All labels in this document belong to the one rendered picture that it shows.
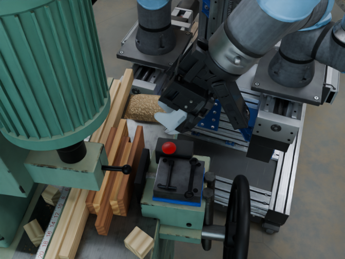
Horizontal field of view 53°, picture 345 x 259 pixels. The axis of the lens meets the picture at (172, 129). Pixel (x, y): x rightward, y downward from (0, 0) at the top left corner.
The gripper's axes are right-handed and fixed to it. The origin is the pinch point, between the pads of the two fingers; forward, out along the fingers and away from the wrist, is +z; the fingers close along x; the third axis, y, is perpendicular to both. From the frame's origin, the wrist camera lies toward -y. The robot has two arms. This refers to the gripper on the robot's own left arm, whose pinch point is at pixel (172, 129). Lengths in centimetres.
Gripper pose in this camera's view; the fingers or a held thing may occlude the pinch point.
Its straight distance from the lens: 66.9
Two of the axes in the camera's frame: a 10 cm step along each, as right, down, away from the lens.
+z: -5.0, 5.0, 7.1
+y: -8.5, -4.3, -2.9
